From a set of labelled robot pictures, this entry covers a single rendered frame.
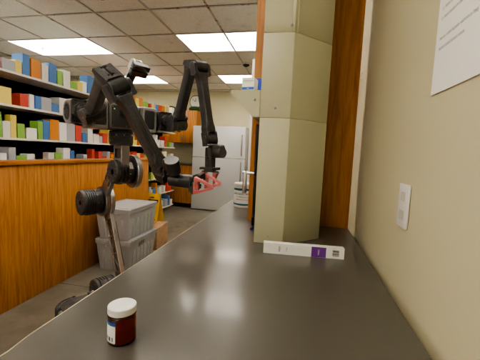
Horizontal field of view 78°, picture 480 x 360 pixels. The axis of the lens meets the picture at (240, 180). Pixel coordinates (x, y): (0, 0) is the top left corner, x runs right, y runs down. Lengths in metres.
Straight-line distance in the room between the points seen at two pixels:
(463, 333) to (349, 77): 1.14
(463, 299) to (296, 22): 0.95
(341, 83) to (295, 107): 0.44
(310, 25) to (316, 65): 0.14
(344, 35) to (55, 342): 1.49
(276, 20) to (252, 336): 1.00
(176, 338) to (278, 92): 0.84
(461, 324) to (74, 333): 0.67
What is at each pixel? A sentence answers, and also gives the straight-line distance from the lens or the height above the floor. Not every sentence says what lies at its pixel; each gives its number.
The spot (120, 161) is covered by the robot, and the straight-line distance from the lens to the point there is 1.85.
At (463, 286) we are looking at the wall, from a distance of 0.63.
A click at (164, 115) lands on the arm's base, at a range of 1.93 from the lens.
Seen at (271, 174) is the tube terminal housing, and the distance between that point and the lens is 1.10.
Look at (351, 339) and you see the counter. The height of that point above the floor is 0.94.
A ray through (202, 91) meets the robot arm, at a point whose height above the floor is 1.59.
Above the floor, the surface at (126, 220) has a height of 0.55.
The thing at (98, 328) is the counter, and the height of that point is 0.94.
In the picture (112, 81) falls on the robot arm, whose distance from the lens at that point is 1.25.
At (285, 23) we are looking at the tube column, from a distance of 1.19.
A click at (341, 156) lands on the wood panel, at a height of 1.28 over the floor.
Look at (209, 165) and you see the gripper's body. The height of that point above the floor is 1.20.
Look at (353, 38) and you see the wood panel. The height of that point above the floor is 1.82.
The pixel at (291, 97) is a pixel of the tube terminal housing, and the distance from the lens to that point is 1.11.
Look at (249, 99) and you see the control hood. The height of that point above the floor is 1.47.
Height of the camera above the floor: 1.28
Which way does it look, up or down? 5 degrees down
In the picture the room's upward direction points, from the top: 3 degrees clockwise
